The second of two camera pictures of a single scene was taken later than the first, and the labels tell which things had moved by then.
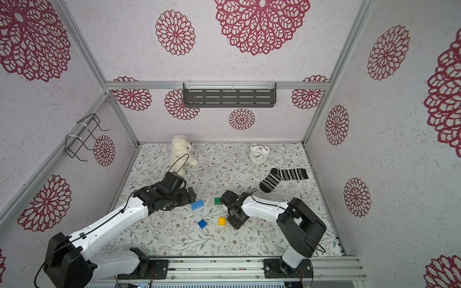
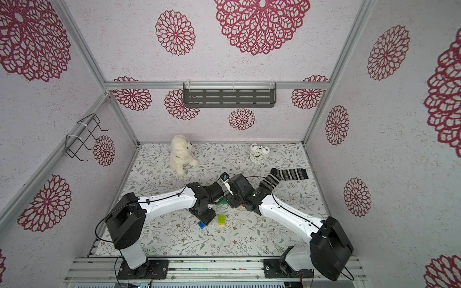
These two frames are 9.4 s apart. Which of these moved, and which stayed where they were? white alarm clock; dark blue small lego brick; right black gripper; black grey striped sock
Moved: right black gripper
Stayed: white alarm clock; black grey striped sock; dark blue small lego brick
